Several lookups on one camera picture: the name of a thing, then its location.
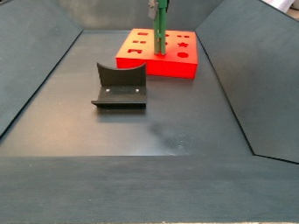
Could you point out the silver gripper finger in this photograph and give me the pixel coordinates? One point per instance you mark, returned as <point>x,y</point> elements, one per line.
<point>153,9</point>

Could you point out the green three-prong object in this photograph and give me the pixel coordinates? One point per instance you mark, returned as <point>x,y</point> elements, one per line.
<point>160,28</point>

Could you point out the black curved fixture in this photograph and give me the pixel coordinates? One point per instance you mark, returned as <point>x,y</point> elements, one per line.
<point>122,87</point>

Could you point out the red shape-sorter block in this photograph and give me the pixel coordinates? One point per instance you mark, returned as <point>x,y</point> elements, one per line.
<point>180,63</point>

